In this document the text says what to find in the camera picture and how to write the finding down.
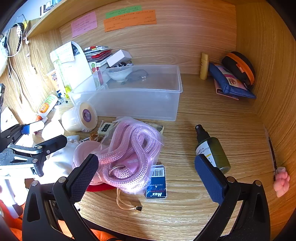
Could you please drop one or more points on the green sticky note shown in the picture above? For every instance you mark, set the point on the green sticky note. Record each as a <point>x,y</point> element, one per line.
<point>123,11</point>

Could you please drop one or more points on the black and orange zip case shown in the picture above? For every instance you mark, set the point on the black and orange zip case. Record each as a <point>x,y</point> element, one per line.
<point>233,62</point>

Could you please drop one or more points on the pink sticky note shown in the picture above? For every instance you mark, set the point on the pink sticky note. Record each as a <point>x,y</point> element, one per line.
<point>84,24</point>

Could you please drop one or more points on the white curved desk holder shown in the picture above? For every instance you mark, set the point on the white curved desk holder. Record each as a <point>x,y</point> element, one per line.
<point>78,74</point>

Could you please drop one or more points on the white tub with purple label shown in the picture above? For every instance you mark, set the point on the white tub with purple label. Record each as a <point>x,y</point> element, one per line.
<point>78,120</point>

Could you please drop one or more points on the black beaded band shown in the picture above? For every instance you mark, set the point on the black beaded band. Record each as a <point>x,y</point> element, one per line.
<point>20,26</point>

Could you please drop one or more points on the small white box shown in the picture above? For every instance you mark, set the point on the small white box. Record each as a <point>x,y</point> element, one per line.
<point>118,58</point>

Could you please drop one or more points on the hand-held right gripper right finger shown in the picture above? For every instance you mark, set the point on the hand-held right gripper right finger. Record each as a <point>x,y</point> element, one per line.
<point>208,178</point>

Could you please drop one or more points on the yellow plastic bottle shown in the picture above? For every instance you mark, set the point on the yellow plastic bottle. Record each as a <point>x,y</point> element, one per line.
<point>204,67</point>

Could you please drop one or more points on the white wall socket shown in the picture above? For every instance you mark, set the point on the white wall socket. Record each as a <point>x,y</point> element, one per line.
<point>7,118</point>

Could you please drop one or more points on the white paper note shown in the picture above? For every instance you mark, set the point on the white paper note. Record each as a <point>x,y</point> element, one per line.
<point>64,52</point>

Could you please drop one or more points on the red pouch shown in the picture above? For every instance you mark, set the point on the red pouch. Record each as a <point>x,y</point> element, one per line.
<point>97,188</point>

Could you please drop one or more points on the dark green spray bottle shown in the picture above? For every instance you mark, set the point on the dark green spray bottle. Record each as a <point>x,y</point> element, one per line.
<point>217,150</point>

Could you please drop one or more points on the clear bottle with yellow liquid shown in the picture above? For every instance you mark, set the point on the clear bottle with yellow liquid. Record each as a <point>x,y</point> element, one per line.
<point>64,89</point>

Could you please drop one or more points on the grey cloth item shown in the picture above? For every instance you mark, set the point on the grey cloth item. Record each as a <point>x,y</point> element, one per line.
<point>137,74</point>

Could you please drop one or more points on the pink paw toy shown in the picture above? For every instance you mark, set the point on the pink paw toy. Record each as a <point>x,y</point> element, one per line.
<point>282,183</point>

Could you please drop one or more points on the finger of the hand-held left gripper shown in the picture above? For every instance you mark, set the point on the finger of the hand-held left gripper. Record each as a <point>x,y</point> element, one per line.
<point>53,142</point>
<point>25,128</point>

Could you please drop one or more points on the blue staple box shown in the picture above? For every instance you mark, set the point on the blue staple box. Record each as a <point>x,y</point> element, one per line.
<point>159,185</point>

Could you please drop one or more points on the orange and green tube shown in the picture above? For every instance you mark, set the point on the orange and green tube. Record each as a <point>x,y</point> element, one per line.
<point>47,104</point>

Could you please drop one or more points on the orange cloth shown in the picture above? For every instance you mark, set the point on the orange cloth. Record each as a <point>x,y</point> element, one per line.
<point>13,229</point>

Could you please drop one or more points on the orange sticky note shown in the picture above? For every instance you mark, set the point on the orange sticky note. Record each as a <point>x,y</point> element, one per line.
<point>129,22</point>

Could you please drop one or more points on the stack of notebooks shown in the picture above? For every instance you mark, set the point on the stack of notebooks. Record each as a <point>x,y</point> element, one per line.
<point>99,54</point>

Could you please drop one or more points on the blue pencil pouch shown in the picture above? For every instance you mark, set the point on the blue pencil pouch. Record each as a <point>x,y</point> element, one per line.
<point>219,76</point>

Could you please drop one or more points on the clear plastic storage box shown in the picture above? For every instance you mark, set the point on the clear plastic storage box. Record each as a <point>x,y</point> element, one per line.
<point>138,102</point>

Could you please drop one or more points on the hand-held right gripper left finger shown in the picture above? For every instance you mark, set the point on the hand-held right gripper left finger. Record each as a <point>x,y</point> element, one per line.
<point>83,178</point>

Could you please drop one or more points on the wooden shelf board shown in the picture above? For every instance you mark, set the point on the wooden shelf board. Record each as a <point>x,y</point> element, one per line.
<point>46,23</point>

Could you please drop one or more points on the white bowl with beads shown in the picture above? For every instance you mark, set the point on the white bowl with beads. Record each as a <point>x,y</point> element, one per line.
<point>118,75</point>

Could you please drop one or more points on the white tube with orange print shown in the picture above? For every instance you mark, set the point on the white tube with orange print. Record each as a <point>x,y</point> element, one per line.
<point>54,80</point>

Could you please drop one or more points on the pink wallet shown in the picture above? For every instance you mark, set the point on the pink wallet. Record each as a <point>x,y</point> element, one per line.
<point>219,90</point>

